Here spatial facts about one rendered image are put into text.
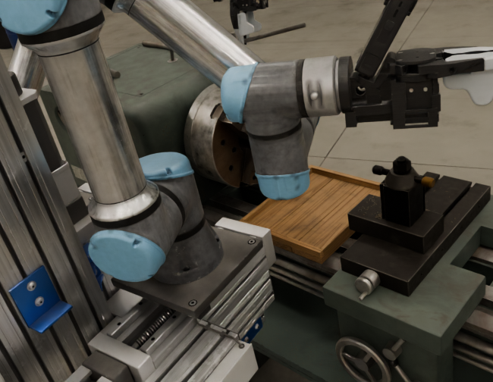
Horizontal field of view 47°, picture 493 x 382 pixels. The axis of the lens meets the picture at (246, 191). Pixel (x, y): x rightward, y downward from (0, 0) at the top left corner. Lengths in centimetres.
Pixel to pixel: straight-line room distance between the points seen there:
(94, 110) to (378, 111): 38
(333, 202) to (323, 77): 104
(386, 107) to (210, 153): 98
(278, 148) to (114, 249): 31
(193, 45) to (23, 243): 45
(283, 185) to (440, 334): 59
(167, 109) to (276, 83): 102
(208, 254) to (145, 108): 71
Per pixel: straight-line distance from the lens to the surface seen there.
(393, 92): 71
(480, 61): 70
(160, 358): 108
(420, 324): 128
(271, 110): 73
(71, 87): 81
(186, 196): 101
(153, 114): 169
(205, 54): 87
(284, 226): 166
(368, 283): 132
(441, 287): 136
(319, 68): 72
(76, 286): 115
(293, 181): 78
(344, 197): 174
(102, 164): 85
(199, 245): 108
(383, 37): 70
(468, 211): 152
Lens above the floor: 184
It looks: 31 degrees down
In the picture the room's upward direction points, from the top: 13 degrees counter-clockwise
